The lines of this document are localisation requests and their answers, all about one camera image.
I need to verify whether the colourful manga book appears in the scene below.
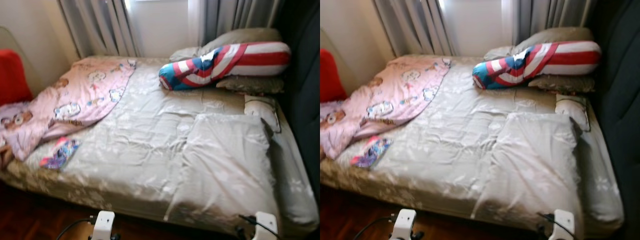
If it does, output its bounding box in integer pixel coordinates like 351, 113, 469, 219
39, 137, 82, 171
350, 136, 393, 169

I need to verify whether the large grey floral pillow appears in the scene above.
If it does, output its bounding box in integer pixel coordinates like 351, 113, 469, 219
165, 112, 281, 236
472, 111, 586, 236

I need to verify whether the large red fabric cushion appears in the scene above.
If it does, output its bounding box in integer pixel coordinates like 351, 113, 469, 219
0, 48, 33, 107
320, 47, 348, 103

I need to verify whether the dark grey upholstered headboard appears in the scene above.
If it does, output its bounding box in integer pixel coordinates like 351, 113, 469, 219
585, 0, 640, 240
272, 0, 321, 201

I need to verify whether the small white pillow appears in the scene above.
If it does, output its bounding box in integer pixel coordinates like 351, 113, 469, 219
555, 94, 592, 133
243, 95, 282, 133

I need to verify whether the pink cartoon bear blanket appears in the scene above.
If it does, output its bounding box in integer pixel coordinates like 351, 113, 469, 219
0, 57, 137, 163
320, 56, 452, 161

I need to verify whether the red white blue striped pillow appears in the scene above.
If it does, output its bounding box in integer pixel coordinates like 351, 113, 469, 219
471, 41, 602, 91
158, 41, 292, 92

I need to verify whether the plain grey pillow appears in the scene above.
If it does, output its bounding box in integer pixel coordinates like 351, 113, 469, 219
482, 26, 596, 61
169, 27, 283, 62

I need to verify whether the grey curtain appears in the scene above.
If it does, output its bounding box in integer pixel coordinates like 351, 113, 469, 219
372, 0, 458, 57
512, 0, 598, 43
57, 0, 143, 58
197, 0, 283, 46

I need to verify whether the bed with grey floral sheet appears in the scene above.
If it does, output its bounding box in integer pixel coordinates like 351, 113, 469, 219
320, 54, 626, 238
0, 55, 321, 238

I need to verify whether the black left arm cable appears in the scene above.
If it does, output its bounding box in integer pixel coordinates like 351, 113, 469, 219
55, 216, 97, 240
352, 215, 396, 240

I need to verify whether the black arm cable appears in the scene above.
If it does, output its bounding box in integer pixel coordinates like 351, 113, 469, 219
352, 215, 396, 240
237, 214, 273, 238
536, 212, 571, 236
55, 216, 97, 240

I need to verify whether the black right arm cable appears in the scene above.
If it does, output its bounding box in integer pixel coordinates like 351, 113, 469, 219
536, 212, 571, 236
237, 214, 273, 238

